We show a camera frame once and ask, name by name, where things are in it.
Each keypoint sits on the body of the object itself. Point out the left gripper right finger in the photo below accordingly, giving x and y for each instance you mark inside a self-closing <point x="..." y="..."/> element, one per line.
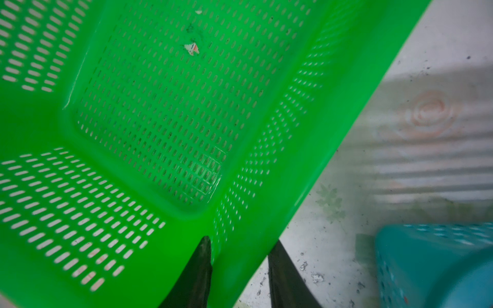
<point x="287" y="288"/>

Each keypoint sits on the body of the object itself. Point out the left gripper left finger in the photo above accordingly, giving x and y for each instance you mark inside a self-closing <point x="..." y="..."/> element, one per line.
<point x="193" y="287"/>

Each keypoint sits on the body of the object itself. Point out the teal plastic basket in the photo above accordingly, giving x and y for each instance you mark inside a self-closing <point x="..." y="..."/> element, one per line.
<point x="431" y="265"/>

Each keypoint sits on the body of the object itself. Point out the green plastic basket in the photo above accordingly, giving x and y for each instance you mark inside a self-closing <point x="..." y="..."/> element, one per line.
<point x="130" y="130"/>

